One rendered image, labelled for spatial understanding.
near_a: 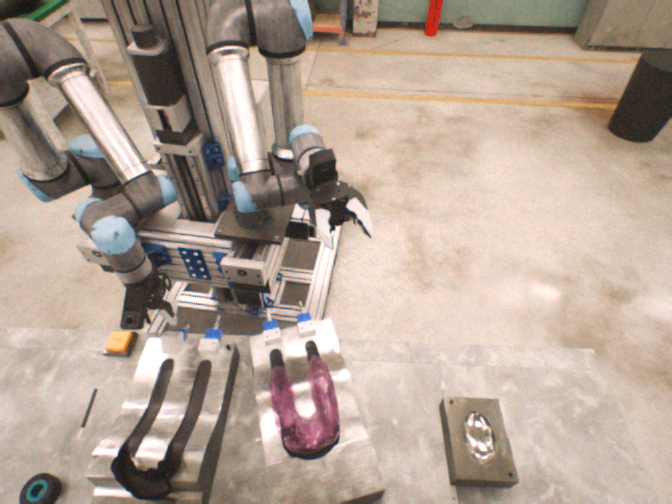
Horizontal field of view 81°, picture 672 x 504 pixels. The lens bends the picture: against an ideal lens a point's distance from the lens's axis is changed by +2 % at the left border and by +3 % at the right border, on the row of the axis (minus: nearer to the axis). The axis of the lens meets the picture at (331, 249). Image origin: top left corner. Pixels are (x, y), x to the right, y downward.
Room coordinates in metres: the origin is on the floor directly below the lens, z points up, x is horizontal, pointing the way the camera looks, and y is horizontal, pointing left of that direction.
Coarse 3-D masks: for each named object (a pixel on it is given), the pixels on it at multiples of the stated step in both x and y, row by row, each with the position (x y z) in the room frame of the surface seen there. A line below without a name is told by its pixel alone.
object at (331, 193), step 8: (336, 176) 0.65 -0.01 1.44; (320, 184) 0.59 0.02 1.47; (328, 184) 0.59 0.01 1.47; (336, 184) 0.59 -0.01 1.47; (344, 184) 0.59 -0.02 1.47; (312, 192) 0.58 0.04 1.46; (320, 192) 0.57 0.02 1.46; (328, 192) 0.57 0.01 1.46; (336, 192) 0.57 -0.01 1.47; (344, 192) 0.56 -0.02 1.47; (320, 200) 0.55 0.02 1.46; (328, 200) 0.55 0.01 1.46; (336, 200) 0.55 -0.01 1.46; (344, 200) 0.55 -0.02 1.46; (328, 208) 0.54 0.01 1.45; (336, 208) 0.55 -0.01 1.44; (344, 208) 0.55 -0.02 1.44; (336, 216) 0.55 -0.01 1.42; (344, 216) 0.55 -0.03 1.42; (336, 224) 0.55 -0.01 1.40
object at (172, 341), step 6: (186, 324) 0.65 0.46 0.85; (174, 330) 0.61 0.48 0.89; (180, 330) 0.61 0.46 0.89; (186, 330) 0.61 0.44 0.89; (162, 336) 0.56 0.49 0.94; (168, 336) 0.56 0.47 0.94; (174, 336) 0.56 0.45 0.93; (180, 336) 0.57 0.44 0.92; (186, 336) 0.60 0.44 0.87; (162, 342) 0.55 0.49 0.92; (168, 342) 0.55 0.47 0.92; (174, 342) 0.55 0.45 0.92; (180, 342) 0.56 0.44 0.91; (162, 348) 0.54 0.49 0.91; (168, 348) 0.54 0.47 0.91; (174, 348) 0.54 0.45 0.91; (180, 348) 0.54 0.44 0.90
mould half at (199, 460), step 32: (160, 352) 0.54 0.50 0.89; (192, 352) 0.54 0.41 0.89; (224, 352) 0.53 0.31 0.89; (192, 384) 0.44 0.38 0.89; (224, 384) 0.44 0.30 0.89; (128, 416) 0.35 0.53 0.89; (160, 416) 0.36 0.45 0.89; (224, 416) 0.38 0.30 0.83; (96, 448) 0.27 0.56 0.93; (160, 448) 0.27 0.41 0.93; (192, 448) 0.27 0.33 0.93; (96, 480) 0.21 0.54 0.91; (192, 480) 0.20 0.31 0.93
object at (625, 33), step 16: (592, 0) 5.28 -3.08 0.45; (608, 0) 4.94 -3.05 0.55; (624, 0) 4.92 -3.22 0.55; (640, 0) 4.90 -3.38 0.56; (656, 0) 4.88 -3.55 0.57; (592, 16) 5.12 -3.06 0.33; (608, 16) 4.93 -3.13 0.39; (624, 16) 4.91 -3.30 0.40; (640, 16) 4.89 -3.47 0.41; (656, 16) 4.87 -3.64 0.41; (576, 32) 5.34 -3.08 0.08; (592, 32) 4.96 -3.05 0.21; (608, 32) 4.92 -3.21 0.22; (624, 32) 4.90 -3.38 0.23; (640, 32) 4.88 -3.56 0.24; (656, 32) 4.86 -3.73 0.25; (592, 48) 4.95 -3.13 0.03; (608, 48) 4.93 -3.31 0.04; (624, 48) 4.91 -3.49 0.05; (640, 48) 4.89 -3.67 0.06; (656, 48) 4.87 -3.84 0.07
